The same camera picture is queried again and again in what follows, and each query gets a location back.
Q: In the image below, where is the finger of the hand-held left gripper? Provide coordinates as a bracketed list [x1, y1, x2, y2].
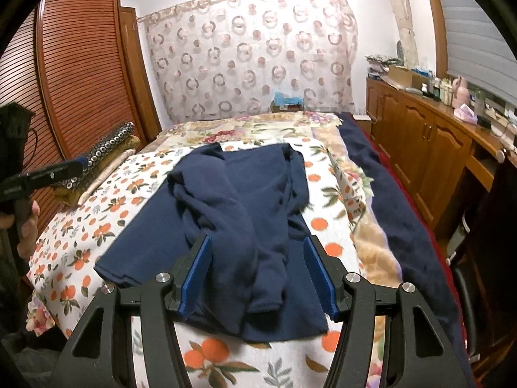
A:
[22, 160, 88, 191]

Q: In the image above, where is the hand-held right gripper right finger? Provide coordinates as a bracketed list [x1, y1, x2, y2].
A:
[303, 235, 475, 388]

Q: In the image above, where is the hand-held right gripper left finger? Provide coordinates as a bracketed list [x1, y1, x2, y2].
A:
[60, 234, 213, 388]

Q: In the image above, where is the navy printed t-shirt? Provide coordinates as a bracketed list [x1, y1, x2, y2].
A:
[94, 142, 330, 342]

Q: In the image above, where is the person's left hand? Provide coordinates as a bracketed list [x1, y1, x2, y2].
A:
[18, 201, 40, 260]

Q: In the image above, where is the cream folded blanket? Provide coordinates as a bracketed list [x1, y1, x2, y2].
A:
[79, 149, 138, 207]

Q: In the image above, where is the orange fruit print blanket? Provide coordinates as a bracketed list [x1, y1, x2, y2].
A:
[26, 137, 368, 388]

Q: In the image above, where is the wooden louvered wardrobe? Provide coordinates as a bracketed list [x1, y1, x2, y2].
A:
[0, 0, 162, 227]

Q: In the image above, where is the navy blanket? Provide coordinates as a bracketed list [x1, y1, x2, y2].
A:
[337, 112, 475, 388]

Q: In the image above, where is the floral bedsheet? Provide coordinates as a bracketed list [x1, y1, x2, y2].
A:
[26, 111, 405, 388]

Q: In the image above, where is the wooden sideboard cabinet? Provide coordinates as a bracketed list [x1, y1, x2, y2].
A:
[365, 77, 517, 231]

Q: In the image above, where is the black chair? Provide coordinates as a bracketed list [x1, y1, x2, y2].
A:
[446, 157, 517, 376]

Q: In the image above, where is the blue box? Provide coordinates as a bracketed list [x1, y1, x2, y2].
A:
[271, 92, 304, 113]

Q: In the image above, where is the cardboard box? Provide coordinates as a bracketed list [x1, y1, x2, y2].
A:
[388, 65, 431, 86]

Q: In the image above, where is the pink tissue pack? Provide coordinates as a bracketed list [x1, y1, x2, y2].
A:
[453, 103, 479, 124]

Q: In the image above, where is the row of small bottles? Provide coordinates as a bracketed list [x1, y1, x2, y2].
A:
[420, 79, 455, 103]

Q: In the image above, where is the patterned fabric pile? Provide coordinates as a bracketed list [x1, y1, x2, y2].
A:
[365, 54, 402, 79]

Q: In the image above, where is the circle-patterned sheer curtain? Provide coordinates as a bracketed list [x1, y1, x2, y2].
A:
[137, 0, 358, 124]

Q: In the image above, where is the pink vase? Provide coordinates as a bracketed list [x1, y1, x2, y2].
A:
[452, 77, 471, 108]

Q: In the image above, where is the beige lace curtain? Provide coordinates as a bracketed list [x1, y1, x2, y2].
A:
[384, 0, 421, 69]

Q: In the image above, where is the white window blind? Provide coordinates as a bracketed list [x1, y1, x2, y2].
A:
[430, 0, 517, 102]

